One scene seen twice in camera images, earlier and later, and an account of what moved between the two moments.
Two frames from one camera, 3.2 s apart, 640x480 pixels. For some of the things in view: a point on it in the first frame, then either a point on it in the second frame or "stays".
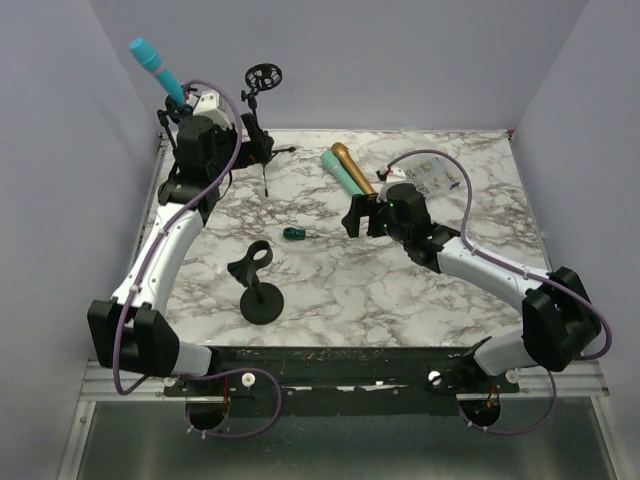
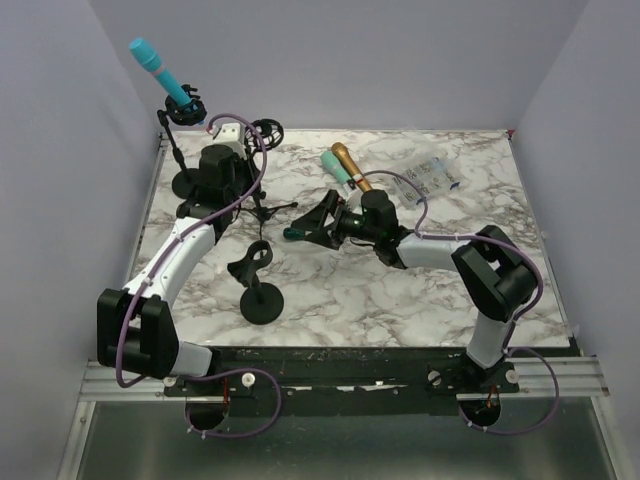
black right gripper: (362, 206) → (315, 220)
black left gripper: (258, 151) → (246, 167)
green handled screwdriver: (294, 234) stays
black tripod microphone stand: (261, 77) → (262, 135)
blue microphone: (150, 58) stays
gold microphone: (342, 152) stays
